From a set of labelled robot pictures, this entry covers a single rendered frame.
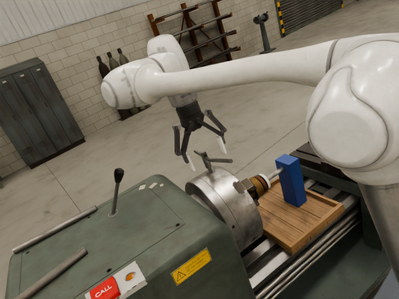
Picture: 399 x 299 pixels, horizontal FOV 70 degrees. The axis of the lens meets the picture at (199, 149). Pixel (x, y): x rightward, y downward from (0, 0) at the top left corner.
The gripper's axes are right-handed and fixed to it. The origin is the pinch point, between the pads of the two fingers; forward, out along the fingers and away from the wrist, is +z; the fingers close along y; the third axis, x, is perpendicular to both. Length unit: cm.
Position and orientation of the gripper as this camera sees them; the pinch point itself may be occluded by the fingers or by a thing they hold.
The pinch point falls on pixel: (208, 158)
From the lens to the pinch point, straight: 96.7
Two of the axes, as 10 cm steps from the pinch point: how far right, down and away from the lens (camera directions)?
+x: -3.6, -1.9, 9.1
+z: 3.6, 8.7, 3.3
